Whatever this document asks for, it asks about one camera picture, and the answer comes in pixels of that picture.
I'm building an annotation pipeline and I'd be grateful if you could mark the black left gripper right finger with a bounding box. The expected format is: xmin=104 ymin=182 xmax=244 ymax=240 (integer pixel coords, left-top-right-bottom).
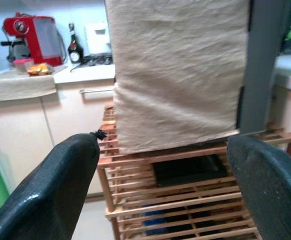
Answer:
xmin=226 ymin=135 xmax=291 ymax=240

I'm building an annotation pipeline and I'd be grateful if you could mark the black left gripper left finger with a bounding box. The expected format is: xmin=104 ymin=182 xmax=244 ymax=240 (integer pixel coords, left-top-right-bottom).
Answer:
xmin=0 ymin=129 xmax=108 ymax=240

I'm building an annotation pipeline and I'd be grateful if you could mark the orange snack bag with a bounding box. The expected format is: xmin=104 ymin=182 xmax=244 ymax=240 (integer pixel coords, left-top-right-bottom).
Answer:
xmin=26 ymin=62 xmax=54 ymax=77

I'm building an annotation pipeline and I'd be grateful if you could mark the beige cloth fridge cover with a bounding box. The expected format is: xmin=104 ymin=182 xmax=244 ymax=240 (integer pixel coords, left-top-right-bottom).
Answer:
xmin=104 ymin=0 xmax=249 ymax=155

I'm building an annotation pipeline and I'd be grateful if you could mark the cream kitchen cabinet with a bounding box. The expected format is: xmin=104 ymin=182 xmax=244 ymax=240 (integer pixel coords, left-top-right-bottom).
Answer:
xmin=0 ymin=79 xmax=118 ymax=201

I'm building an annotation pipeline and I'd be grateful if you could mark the black tray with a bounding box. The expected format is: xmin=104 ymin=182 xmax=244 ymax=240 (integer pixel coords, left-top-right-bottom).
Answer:
xmin=151 ymin=154 xmax=229 ymax=187

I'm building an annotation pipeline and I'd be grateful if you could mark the beige counter cloth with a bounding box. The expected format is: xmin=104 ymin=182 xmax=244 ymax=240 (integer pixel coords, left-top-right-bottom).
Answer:
xmin=0 ymin=72 xmax=58 ymax=103

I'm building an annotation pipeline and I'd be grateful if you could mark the wooden slatted rack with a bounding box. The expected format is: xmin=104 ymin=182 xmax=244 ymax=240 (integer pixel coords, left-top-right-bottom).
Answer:
xmin=96 ymin=103 xmax=291 ymax=240

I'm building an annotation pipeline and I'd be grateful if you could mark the blue box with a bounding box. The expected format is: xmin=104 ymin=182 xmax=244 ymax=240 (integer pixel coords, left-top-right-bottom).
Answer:
xmin=142 ymin=204 xmax=171 ymax=233

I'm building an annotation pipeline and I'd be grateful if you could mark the pink lid container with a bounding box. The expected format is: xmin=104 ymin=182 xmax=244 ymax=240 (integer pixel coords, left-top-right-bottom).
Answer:
xmin=12 ymin=58 xmax=34 ymax=75

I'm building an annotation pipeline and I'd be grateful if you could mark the black gas stove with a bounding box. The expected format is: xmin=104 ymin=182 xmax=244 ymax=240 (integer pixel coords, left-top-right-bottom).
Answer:
xmin=79 ymin=52 xmax=114 ymax=67

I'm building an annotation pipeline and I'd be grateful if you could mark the dark green bottle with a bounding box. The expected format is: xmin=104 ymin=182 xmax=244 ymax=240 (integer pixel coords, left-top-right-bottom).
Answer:
xmin=67 ymin=22 xmax=84 ymax=64

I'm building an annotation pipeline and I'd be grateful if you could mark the red coffee machine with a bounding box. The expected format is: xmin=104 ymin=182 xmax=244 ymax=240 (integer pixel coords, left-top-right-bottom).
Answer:
xmin=0 ymin=12 xmax=68 ymax=67

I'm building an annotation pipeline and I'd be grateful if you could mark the white lidded pot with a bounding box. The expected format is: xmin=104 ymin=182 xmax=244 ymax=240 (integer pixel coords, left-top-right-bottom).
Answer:
xmin=84 ymin=22 xmax=113 ymax=56

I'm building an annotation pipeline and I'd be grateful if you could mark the silver cabinet handle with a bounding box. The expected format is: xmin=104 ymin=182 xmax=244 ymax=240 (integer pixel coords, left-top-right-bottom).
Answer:
xmin=79 ymin=87 xmax=115 ymax=95

